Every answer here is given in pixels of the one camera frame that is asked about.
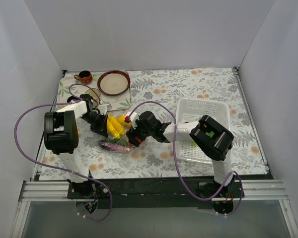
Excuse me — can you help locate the brown ceramic cup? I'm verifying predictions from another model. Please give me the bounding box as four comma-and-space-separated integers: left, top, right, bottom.
74, 70, 93, 85

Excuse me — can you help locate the green fake bell pepper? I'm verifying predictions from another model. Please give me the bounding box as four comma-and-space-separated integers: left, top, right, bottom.
206, 131, 215, 138

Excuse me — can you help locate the white perforated plastic basket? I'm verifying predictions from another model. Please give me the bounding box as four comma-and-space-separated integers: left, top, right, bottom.
176, 98, 232, 164

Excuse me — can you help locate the yellow fake banana bunch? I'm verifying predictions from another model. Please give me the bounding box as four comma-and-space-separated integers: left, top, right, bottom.
107, 115, 125, 139

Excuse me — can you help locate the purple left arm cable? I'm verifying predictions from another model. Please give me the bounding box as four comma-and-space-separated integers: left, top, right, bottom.
14, 84, 113, 221

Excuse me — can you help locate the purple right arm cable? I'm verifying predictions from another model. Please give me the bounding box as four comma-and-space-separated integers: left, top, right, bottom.
129, 101, 244, 216

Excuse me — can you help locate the small green fake cucumber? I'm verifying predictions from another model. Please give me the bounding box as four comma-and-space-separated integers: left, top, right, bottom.
109, 139, 128, 146

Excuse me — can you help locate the floral table mat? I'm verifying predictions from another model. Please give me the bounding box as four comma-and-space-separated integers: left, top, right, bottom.
77, 68, 269, 179

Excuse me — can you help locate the floral serving tray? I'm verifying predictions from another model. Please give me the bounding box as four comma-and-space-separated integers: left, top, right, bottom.
57, 71, 132, 111

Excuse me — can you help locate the aluminium frame rail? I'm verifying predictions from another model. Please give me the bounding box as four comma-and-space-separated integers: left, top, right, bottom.
19, 178, 288, 201

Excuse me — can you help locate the clear zip top bag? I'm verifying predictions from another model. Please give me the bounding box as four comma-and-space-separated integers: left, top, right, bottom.
97, 114, 136, 153

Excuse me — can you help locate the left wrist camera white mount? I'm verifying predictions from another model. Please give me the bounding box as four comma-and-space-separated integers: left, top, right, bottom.
97, 100, 109, 115

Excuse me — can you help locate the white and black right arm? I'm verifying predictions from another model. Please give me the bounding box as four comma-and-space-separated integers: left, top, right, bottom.
125, 111, 234, 201

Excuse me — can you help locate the dark purple fake eggplant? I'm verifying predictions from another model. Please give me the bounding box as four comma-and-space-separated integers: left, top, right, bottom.
97, 140, 131, 153

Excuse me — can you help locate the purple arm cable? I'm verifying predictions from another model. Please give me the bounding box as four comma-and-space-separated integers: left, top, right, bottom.
14, 84, 113, 221
129, 101, 244, 216

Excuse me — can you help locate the red rimmed beige plate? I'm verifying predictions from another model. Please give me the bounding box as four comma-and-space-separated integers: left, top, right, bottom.
97, 70, 131, 96

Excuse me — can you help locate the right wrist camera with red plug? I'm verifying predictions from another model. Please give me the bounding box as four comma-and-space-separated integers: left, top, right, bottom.
125, 112, 139, 128

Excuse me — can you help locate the cream enamel mug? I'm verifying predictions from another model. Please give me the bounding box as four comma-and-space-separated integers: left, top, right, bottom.
85, 88, 101, 101

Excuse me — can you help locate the dark blue ceramic cup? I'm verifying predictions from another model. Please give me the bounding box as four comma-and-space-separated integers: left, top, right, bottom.
67, 96, 78, 103

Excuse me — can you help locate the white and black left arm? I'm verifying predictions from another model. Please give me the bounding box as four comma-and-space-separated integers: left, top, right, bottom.
44, 94, 108, 198

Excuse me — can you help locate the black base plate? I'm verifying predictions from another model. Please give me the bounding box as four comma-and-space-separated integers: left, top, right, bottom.
67, 177, 242, 214

